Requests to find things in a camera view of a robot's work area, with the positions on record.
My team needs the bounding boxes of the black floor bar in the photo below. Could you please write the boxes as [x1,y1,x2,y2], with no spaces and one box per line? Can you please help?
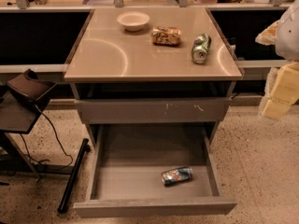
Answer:
[57,138,91,214]

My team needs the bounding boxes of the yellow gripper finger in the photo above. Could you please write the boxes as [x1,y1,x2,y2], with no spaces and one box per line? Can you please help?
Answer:
[261,62,299,120]
[255,21,278,46]

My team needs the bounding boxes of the dark brown side stand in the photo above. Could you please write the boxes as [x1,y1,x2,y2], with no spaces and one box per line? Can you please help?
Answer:
[0,69,56,133]

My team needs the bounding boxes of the closed top drawer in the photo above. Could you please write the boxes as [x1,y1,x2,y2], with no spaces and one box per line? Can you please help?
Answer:
[75,97,231,124]

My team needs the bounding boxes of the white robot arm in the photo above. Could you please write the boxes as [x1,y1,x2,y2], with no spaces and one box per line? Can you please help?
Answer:
[255,0,299,120]

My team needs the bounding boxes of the green soda can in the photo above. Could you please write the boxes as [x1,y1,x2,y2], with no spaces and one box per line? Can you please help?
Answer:
[191,34,211,64]

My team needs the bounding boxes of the crumpled brown snack bag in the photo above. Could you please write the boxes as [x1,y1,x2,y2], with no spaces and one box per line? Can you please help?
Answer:
[151,26,182,46]

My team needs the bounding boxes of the black cable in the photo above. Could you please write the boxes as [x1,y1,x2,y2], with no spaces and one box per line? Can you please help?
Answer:
[19,105,75,173]

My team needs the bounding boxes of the grey drawer cabinet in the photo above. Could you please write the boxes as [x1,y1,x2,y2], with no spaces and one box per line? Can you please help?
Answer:
[64,7,242,141]

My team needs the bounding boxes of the white bowl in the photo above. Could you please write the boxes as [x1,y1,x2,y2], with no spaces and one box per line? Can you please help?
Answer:
[117,11,150,32]

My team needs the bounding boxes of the open middle drawer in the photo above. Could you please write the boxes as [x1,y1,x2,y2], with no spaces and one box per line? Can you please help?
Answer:
[74,123,236,217]

